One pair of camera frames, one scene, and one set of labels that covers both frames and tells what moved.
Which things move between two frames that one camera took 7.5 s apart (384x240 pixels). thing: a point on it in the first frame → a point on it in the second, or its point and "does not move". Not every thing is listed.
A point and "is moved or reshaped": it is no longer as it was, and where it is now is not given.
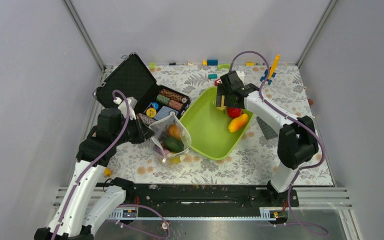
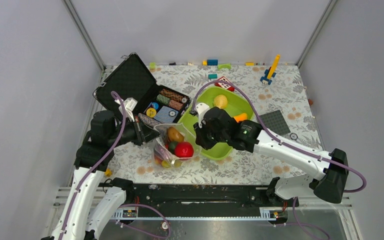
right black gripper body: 228,102 → 208,137
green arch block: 224,66 does not move
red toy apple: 234,112 → 184,149
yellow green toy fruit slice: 176,160 is moved or reshaped
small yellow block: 107,172 does not move
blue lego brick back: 212,62 does not move
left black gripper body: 134,133 does not move
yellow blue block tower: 272,70 does not move
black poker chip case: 131,79 does not move
